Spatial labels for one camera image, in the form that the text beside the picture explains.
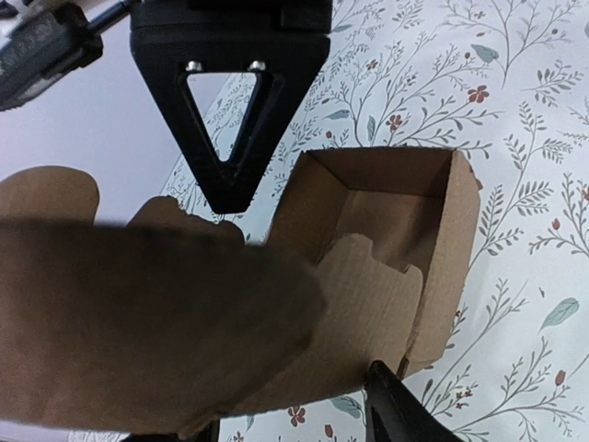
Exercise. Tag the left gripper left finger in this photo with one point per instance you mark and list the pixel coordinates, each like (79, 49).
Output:
(209, 433)

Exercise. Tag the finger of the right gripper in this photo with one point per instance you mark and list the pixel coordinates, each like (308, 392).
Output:
(282, 67)

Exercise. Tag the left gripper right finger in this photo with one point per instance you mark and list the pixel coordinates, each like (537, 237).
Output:
(394, 414)

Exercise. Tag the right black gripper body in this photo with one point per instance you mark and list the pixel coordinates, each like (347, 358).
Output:
(313, 17)

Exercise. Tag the brown cardboard box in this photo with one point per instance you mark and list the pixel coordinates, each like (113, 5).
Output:
(159, 327)

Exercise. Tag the floral patterned table mat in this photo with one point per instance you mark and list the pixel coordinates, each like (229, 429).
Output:
(447, 143)

